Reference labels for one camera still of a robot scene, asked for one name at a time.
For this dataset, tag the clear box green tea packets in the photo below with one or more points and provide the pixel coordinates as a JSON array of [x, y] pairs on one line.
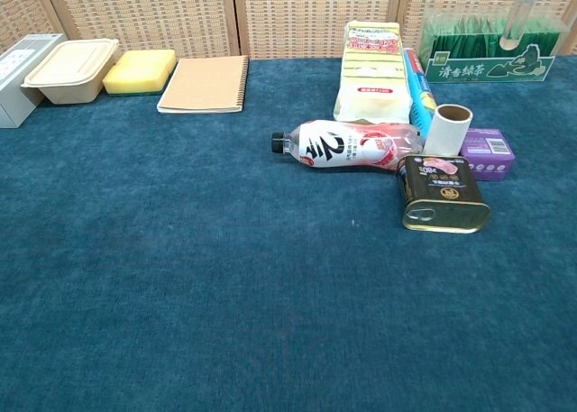
[[469, 47]]

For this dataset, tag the grey power strip box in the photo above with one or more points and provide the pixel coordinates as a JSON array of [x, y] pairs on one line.
[[15, 83]]

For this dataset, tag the yellow sponge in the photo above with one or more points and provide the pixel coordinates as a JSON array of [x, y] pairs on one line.
[[133, 80], [149, 57]]

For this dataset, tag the blue cling wrap box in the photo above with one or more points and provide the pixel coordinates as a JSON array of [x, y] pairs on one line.
[[419, 101]]

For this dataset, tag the black gold luncheon meat can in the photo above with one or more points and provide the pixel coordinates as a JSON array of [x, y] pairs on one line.
[[444, 191]]

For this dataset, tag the clear test tube white cap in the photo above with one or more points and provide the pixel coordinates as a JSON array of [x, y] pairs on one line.
[[514, 24]]

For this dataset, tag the plastic drink bottle black cap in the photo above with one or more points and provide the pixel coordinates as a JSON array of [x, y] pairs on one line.
[[342, 148]]

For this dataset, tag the small purple box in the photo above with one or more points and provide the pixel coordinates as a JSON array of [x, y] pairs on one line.
[[489, 159]]

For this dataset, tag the kraft spiral notebook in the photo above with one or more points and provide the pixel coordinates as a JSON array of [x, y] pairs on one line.
[[205, 85]]

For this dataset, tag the white paper roll cardboard core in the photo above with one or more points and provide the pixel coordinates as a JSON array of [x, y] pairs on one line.
[[444, 134]]

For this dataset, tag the beige lidded food container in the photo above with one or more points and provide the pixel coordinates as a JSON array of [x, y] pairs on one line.
[[67, 69]]

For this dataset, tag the yellow sponge multipack bag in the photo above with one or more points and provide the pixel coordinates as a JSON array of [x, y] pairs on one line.
[[372, 83]]

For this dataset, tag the woven rattan folding screen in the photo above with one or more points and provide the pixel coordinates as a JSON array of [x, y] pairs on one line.
[[293, 15]]

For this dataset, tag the blue table cloth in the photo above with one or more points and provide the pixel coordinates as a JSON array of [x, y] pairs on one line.
[[180, 272]]

